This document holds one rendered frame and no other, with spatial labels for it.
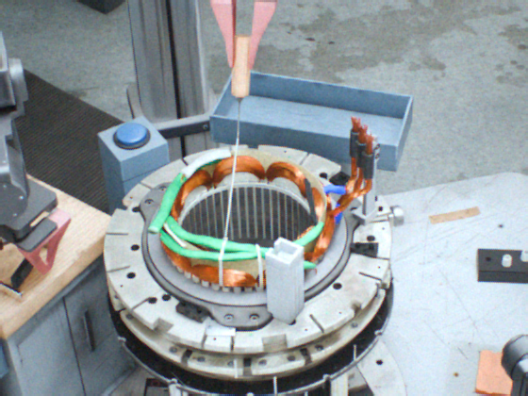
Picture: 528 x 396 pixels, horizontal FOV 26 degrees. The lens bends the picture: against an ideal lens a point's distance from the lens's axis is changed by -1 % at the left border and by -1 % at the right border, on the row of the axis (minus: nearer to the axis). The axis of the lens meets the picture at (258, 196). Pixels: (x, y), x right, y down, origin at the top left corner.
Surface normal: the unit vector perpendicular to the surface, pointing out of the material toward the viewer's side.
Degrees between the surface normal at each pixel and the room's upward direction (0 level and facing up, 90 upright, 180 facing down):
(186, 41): 90
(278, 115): 0
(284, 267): 90
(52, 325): 90
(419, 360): 0
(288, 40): 0
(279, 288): 90
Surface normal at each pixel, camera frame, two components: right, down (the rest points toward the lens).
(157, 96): 0.25, 0.65
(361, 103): -0.29, 0.65
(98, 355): 0.81, 0.37
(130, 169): 0.52, 0.56
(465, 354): -0.04, -0.74
